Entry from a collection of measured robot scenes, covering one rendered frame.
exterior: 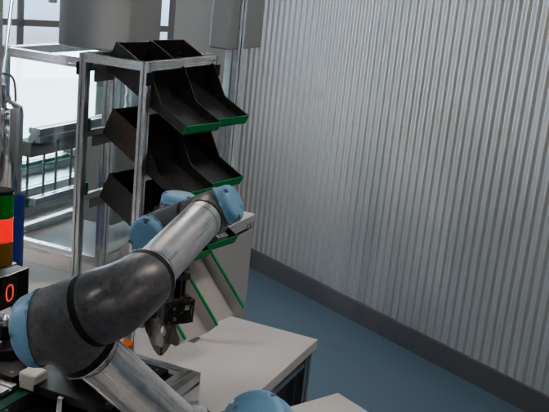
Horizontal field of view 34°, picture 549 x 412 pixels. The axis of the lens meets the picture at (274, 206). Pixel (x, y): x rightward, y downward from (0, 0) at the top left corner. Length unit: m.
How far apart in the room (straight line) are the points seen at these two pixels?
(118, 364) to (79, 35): 1.94
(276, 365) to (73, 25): 1.46
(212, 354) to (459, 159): 2.34
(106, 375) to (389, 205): 3.53
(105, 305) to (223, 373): 1.08
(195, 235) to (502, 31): 3.02
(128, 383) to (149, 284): 0.21
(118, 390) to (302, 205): 3.99
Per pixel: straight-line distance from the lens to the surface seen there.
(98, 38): 3.20
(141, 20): 3.18
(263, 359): 2.49
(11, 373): 2.11
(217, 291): 2.43
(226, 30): 3.53
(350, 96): 5.05
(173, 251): 1.46
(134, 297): 1.35
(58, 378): 2.08
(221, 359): 2.47
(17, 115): 2.85
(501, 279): 4.44
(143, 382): 1.52
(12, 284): 1.92
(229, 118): 2.22
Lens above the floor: 1.90
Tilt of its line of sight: 15 degrees down
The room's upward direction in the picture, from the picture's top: 6 degrees clockwise
